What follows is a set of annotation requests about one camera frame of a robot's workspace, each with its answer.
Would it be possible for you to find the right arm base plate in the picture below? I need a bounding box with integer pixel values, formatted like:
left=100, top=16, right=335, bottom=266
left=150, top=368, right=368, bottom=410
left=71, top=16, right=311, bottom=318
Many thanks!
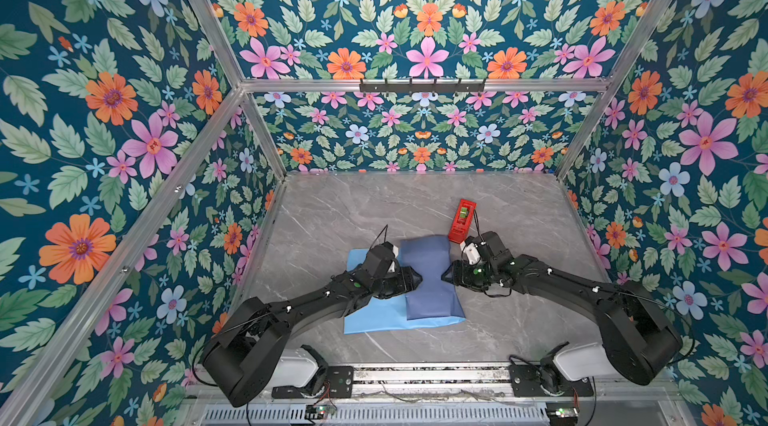
left=508, top=363, right=595, bottom=398

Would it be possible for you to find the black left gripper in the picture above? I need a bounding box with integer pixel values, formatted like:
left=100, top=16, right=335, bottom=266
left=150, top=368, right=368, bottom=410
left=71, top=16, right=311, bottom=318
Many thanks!
left=372, top=263, right=427, bottom=300

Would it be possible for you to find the black hook rail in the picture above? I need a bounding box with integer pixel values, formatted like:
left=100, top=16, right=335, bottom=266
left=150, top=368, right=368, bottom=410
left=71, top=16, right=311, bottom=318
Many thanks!
left=358, top=78, right=486, bottom=95

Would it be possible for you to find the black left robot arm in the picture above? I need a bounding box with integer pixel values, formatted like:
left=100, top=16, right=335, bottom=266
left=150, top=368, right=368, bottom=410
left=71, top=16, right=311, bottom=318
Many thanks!
left=200, top=241, right=423, bottom=407

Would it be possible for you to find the white cable duct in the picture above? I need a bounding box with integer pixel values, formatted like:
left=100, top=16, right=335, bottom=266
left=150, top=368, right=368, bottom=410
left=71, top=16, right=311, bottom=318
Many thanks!
left=201, top=403, right=549, bottom=425

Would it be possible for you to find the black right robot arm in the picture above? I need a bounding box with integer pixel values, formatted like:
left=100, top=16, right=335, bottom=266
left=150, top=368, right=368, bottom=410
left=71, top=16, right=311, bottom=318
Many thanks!
left=441, top=232, right=683, bottom=386

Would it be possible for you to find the light blue wrapping paper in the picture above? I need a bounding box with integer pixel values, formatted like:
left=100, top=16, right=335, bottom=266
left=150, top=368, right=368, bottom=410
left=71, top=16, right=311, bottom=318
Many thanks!
left=344, top=235, right=465, bottom=335

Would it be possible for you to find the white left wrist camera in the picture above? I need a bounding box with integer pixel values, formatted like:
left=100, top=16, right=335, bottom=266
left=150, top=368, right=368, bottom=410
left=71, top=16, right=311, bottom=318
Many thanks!
left=382, top=241, right=399, bottom=274

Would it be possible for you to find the red tape dispenser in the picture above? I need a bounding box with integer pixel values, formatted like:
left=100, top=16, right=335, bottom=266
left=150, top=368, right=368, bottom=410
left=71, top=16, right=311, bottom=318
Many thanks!
left=448, top=199, right=476, bottom=244

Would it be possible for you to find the aluminium mounting rail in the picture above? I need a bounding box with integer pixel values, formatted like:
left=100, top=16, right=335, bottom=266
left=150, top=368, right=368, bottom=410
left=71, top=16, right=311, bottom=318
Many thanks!
left=185, top=361, right=685, bottom=406

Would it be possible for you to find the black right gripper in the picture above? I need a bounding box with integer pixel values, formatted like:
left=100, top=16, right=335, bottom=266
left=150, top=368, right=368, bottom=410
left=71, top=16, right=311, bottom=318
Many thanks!
left=439, top=260, right=496, bottom=290

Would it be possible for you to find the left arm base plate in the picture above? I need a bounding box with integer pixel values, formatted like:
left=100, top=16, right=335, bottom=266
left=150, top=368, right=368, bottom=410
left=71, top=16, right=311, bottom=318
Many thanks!
left=271, top=366, right=355, bottom=400

